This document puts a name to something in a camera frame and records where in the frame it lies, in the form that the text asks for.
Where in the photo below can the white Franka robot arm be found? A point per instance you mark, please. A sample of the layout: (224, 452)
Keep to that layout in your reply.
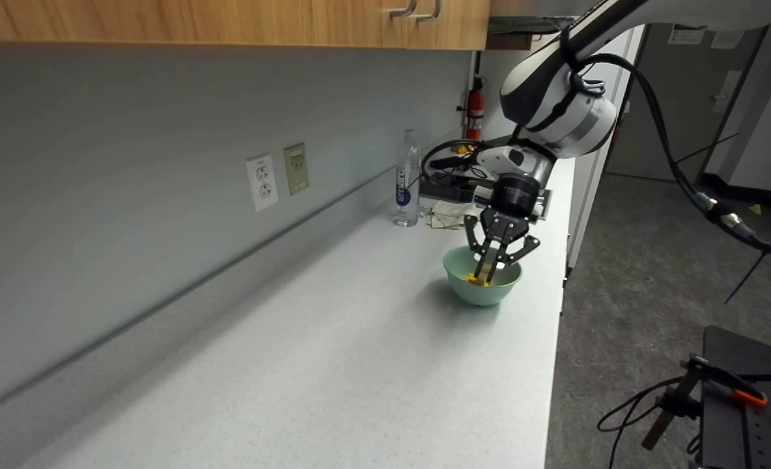
(569, 112)

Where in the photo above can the wooden spatula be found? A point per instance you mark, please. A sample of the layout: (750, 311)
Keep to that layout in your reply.
(485, 268)

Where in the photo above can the beige wall plate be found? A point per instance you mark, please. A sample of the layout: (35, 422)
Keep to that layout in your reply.
(294, 167)

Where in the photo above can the beige crumpled cloth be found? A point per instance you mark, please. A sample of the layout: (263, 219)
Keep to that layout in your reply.
(444, 219)

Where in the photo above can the white electrical outlet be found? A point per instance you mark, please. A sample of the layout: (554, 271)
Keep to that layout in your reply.
(263, 182)

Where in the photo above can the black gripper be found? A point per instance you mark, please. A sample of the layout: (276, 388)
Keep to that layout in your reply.
(517, 197)

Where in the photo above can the mint green bowl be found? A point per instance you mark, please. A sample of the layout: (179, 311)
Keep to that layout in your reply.
(481, 297)

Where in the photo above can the stainless range hood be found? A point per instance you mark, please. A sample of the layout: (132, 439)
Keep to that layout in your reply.
(525, 21)

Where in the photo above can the clear plastic water bottle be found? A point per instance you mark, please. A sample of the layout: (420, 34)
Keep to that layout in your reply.
(404, 203)

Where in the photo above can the black clamp bracket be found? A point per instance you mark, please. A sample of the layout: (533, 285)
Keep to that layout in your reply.
(668, 406)

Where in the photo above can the wooden wall cabinet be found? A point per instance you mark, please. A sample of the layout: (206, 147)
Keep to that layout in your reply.
(185, 21)

